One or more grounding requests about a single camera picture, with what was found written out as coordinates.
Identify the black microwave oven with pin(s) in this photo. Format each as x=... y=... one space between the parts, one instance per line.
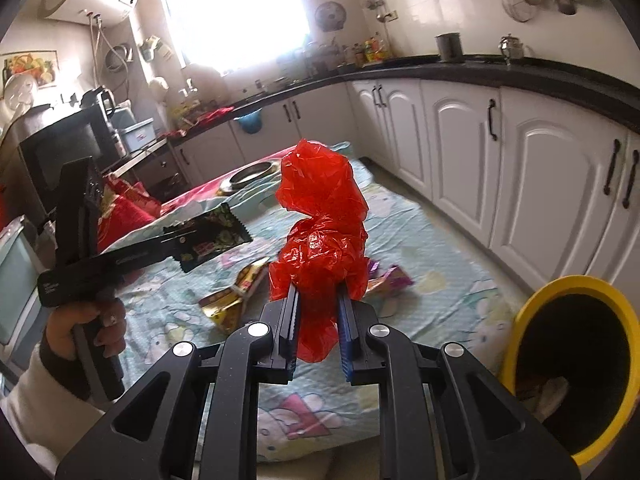
x=31 y=167

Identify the hanging strainer ladle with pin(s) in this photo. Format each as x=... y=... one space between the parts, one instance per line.
x=519 y=10

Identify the left hand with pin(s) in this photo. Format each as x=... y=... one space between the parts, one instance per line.
x=104 y=322

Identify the blue hanging cloth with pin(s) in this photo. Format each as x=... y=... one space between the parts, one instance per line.
x=250 y=123

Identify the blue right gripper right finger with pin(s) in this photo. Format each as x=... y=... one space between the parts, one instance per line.
x=348 y=333

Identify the dark metal pot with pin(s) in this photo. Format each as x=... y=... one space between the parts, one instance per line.
x=449 y=47

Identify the purple snack wrapper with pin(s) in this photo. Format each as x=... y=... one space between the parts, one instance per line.
x=386 y=281

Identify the black cabinet handle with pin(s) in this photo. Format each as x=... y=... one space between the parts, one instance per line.
x=607 y=187
x=631 y=178
x=491 y=124

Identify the small wall fan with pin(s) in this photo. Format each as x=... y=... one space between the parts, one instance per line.
x=330 y=16

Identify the Hello Kitty blanket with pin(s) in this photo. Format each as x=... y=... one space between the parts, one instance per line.
x=452 y=298

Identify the steel kettle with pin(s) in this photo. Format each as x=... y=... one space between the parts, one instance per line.
x=511 y=49

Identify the red plastic bag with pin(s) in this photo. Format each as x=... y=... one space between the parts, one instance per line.
x=325 y=248

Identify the yellow rimmed trash bin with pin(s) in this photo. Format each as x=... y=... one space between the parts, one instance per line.
x=585 y=331

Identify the black kitchen countertop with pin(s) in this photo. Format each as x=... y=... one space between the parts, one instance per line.
x=603 y=94

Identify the round metal pan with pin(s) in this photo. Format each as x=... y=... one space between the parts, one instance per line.
x=248 y=175

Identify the green snack wrapper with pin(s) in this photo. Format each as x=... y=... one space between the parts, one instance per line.
x=208 y=236

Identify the white sleeve forearm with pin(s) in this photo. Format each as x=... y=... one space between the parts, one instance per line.
x=49 y=409

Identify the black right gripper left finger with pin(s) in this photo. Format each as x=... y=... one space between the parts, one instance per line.
x=288 y=332

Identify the golden snack wrapper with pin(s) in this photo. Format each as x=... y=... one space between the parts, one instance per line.
x=226 y=307

